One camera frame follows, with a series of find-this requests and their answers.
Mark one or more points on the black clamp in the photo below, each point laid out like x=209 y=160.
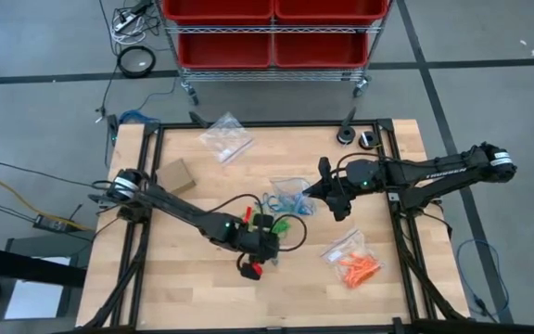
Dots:
x=97 y=200

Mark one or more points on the green rubber band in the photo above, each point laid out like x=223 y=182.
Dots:
x=281 y=227

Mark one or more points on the clear plastic zip bag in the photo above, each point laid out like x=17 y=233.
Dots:
x=290 y=185
x=225 y=137
x=341 y=246

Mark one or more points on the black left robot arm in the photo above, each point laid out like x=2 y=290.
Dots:
x=174 y=209

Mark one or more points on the white power strip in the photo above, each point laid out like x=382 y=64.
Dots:
x=125 y=22

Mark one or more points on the grey metal stand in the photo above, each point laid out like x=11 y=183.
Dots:
x=40 y=243

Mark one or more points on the black triangular frame brace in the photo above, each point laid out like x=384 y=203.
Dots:
x=198 y=119
x=350 y=118

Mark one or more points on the small cardboard box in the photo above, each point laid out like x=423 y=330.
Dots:
x=176 y=175

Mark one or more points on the red plastic storage bin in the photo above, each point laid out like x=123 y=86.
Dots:
x=225 y=51
x=320 y=51
x=216 y=9
x=332 y=9

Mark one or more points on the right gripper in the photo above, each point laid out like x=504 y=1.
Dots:
x=362 y=178

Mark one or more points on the black beam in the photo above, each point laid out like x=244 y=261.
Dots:
x=26 y=266

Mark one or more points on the grey metal mounting bracket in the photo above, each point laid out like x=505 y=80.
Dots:
x=392 y=196

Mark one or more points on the blue rubber band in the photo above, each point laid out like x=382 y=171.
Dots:
x=301 y=204
x=288 y=200
x=271 y=202

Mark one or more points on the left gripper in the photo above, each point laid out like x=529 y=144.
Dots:
x=258 y=243

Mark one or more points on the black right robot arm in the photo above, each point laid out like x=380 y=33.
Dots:
x=434 y=174

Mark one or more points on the black power adapter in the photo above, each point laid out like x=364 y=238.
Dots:
x=51 y=223

